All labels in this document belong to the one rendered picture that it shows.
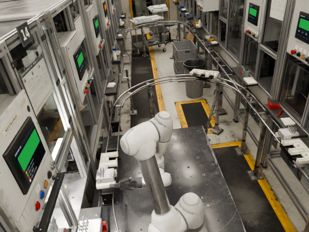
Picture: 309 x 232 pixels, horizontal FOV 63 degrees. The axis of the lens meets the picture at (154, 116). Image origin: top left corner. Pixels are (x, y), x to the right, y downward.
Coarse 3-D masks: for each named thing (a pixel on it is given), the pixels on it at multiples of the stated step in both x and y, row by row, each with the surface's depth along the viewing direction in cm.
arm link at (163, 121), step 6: (156, 114) 141; (162, 114) 139; (168, 114) 140; (150, 120) 141; (156, 120) 139; (162, 120) 137; (168, 120) 138; (156, 126) 137; (162, 126) 138; (168, 126) 140; (162, 132) 138; (168, 132) 143; (162, 138) 141; (168, 138) 147
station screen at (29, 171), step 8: (32, 128) 105; (24, 144) 97; (40, 144) 111; (16, 152) 91; (40, 152) 110; (16, 160) 90; (32, 160) 102; (40, 160) 109; (32, 168) 101; (24, 176) 95; (32, 176) 101
